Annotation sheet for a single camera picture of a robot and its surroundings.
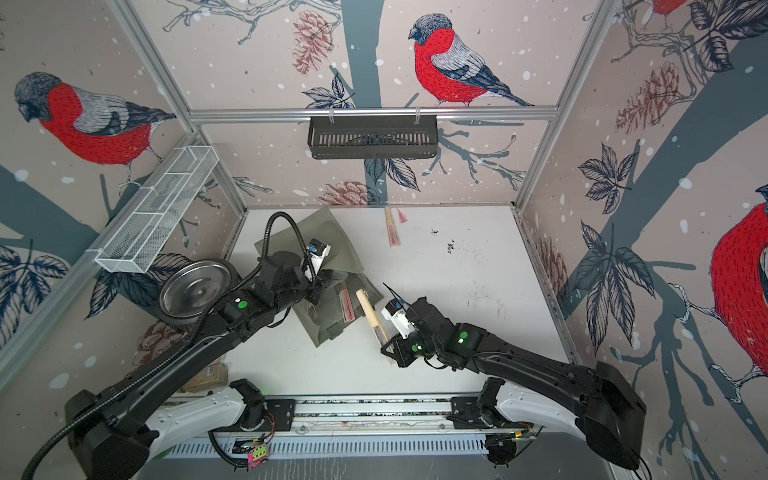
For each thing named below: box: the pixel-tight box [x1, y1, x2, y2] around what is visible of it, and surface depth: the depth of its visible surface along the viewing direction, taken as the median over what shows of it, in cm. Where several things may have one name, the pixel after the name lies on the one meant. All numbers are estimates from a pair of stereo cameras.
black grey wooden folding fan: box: [356, 288, 396, 367], surface depth 76 cm
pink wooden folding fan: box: [384, 206, 408, 247], surface depth 116 cm
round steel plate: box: [159, 258, 241, 326], surface depth 83 cm
